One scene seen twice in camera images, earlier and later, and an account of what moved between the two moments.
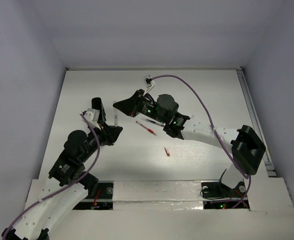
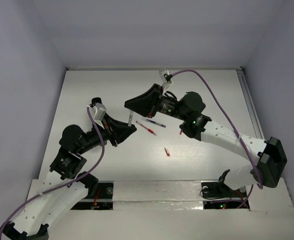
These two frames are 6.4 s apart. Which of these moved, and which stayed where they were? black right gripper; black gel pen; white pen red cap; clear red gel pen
Moved: white pen red cap; black right gripper
Stayed: black gel pen; clear red gel pen
